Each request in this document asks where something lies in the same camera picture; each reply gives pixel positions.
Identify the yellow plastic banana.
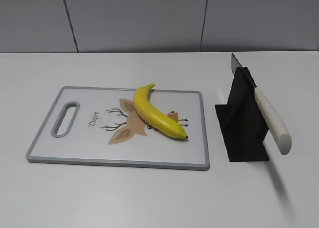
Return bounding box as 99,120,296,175
133,83,188,139

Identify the grey-rimmed white cutting board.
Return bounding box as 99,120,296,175
26,86,210,171

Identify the white-handled kitchen knife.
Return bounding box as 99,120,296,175
231,53,292,155

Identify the black knife stand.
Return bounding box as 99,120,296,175
215,67,269,162

